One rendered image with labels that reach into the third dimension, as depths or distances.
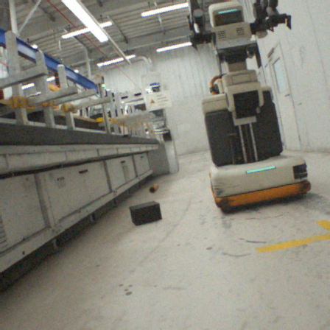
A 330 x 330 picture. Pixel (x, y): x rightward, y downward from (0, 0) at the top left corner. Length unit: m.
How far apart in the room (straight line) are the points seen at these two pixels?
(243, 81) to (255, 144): 0.47
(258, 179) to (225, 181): 0.21
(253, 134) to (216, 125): 0.27
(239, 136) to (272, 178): 0.43
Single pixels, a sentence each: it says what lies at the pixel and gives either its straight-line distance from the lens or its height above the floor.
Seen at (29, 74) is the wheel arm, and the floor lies 0.83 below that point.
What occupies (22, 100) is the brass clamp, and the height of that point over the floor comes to 0.81.
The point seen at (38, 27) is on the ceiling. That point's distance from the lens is 9.39.
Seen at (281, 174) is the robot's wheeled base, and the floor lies 0.19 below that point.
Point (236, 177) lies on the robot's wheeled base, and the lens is 1.76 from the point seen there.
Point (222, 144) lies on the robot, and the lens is 2.07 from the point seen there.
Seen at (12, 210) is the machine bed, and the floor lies 0.34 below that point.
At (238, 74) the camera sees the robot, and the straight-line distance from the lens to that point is 1.87.
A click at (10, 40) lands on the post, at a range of 1.40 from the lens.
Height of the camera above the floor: 0.48
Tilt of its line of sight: 3 degrees down
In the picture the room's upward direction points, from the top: 11 degrees counter-clockwise
